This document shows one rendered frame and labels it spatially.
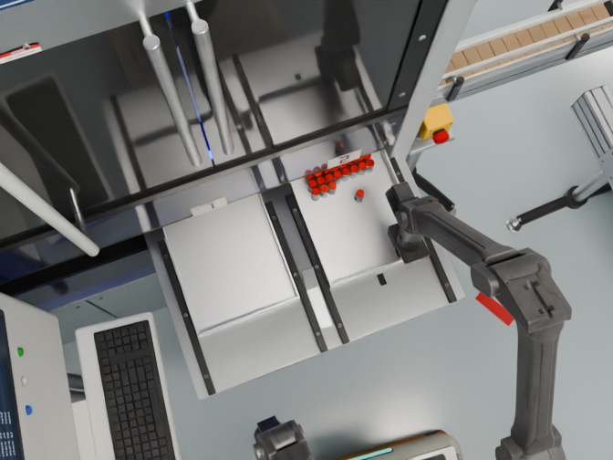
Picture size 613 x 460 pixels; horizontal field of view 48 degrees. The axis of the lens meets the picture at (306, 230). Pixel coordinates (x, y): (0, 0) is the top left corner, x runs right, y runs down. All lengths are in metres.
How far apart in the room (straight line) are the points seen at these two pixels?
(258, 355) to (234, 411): 0.90
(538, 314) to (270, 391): 1.59
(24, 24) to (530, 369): 0.88
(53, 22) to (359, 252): 1.07
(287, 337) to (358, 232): 0.32
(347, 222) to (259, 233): 0.22
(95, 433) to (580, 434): 1.72
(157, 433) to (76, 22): 1.12
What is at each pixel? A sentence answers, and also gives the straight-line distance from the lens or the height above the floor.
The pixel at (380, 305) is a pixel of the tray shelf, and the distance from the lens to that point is 1.71.
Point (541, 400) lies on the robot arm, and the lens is 1.23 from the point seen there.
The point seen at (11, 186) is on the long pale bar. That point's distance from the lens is 1.06.
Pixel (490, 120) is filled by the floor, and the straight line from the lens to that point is 2.91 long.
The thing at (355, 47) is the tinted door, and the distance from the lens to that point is 1.18.
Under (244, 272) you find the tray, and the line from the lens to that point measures 1.71.
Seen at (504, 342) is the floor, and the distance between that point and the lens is 2.69.
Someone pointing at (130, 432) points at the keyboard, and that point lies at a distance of 1.78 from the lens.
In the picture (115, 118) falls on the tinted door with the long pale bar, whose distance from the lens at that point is 1.12.
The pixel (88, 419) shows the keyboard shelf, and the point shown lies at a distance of 1.82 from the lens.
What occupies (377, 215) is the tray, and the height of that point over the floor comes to 0.88.
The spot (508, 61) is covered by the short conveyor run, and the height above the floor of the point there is 0.93.
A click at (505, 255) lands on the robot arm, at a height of 1.45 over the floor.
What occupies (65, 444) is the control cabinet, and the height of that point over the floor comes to 0.91.
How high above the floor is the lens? 2.55
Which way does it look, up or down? 75 degrees down
